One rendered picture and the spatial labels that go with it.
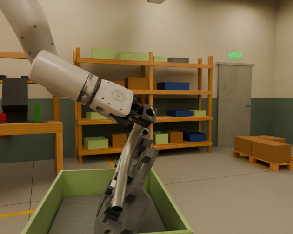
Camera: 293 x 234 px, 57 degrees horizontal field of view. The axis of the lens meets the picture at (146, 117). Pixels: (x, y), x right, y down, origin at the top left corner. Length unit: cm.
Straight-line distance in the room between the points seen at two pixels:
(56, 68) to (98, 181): 70
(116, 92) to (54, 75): 16
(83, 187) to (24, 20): 79
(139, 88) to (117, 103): 494
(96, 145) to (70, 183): 417
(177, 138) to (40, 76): 547
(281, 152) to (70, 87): 483
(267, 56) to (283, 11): 125
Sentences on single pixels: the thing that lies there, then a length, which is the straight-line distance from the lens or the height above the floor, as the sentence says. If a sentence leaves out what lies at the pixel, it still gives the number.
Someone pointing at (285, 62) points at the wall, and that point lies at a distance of 828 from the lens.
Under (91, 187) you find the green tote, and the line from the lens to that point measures 129.
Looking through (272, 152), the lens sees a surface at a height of 33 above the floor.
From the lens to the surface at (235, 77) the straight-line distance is 747.
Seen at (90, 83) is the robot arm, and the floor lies 132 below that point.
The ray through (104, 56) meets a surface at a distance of 544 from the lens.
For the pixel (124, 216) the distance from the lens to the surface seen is 83.
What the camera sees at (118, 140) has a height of 39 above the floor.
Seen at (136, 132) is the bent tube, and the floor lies 119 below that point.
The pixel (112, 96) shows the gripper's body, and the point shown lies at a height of 129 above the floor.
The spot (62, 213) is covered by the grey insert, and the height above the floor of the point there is 85.
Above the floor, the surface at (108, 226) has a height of 95.
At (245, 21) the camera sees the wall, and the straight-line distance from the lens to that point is 797.
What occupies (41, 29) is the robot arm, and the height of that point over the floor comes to 146.
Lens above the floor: 129
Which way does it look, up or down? 4 degrees down
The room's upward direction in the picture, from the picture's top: straight up
